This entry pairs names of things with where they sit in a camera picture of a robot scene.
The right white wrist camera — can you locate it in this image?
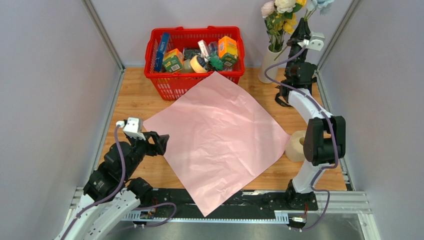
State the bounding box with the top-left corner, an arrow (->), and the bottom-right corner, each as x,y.
297,32 -> 326,51

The red plastic shopping basket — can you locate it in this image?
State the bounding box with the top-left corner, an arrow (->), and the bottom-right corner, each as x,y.
144,26 -> 246,101

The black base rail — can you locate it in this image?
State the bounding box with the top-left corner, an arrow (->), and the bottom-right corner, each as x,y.
139,188 -> 318,220

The green plastic item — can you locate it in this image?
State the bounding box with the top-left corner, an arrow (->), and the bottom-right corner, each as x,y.
209,55 -> 224,72

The black printed ribbon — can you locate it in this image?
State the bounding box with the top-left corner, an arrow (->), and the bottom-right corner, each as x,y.
274,76 -> 317,107

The beige cylindrical vase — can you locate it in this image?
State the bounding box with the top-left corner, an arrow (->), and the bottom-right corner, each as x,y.
258,48 -> 282,84

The blue box in basket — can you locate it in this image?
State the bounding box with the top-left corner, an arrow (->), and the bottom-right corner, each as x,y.
154,32 -> 170,72

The purple pink wrapping paper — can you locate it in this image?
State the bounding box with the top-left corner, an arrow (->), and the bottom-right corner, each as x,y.
143,72 -> 290,217

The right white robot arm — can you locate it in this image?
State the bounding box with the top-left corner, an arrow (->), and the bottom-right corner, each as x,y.
279,17 -> 346,210

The blue flower stem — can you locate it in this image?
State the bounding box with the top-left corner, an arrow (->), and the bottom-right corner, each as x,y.
282,0 -> 333,52

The yellow flower stem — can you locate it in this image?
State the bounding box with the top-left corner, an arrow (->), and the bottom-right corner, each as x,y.
273,0 -> 307,52

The masking tape roll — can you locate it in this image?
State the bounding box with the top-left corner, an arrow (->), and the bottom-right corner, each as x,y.
190,55 -> 208,74

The pink white flower stem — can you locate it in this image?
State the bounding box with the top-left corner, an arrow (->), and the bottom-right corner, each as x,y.
261,0 -> 285,53

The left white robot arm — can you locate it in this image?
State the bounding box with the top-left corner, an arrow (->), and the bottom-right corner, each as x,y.
56,130 -> 169,240

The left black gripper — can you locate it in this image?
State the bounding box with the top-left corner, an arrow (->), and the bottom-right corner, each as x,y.
123,130 -> 170,179

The white packet in basket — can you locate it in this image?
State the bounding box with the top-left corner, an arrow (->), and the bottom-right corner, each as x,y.
197,40 -> 211,59

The green yellow box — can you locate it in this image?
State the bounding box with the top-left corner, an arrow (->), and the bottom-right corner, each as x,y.
162,48 -> 184,73

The orange green box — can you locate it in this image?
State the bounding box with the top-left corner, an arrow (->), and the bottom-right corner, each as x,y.
218,36 -> 239,67

